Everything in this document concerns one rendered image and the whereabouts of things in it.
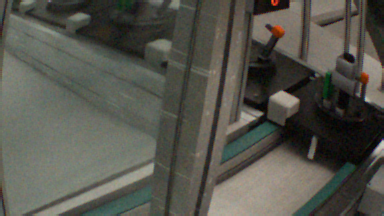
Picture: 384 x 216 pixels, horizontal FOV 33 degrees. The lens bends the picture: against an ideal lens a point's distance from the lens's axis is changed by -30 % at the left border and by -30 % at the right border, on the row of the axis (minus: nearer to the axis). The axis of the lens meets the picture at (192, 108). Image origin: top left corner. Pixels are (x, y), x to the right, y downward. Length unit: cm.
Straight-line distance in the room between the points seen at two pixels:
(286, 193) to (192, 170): 73
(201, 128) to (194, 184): 4
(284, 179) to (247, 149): 9
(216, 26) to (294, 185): 81
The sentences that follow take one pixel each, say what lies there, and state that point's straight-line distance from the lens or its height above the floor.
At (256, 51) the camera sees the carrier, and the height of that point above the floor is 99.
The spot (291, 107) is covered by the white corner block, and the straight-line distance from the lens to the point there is 136.
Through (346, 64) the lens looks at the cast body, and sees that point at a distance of 137.
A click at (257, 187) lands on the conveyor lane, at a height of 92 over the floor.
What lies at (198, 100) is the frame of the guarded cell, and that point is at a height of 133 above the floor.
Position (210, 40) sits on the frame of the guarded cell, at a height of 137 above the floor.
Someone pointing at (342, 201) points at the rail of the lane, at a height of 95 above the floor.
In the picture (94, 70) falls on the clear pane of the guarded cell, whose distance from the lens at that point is 43.
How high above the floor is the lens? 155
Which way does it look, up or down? 26 degrees down
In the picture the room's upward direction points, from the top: 9 degrees clockwise
